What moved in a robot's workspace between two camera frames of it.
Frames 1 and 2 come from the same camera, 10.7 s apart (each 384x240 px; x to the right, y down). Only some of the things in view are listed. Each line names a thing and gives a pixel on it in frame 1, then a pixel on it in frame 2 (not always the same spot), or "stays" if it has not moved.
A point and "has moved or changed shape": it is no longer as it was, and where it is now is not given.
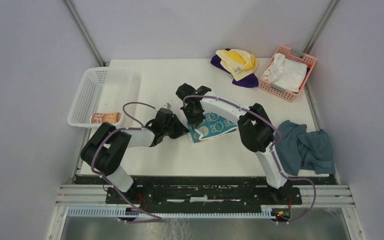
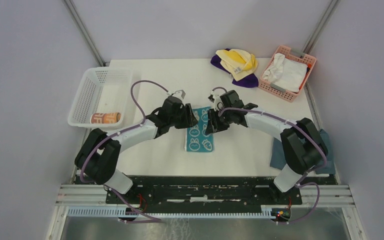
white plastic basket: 102,90 stays
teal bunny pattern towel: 214,124 has moved or changed shape
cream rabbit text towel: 98,118 stays
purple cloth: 250,81 stays
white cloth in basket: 287,74 stays
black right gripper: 194,122 to 213,124
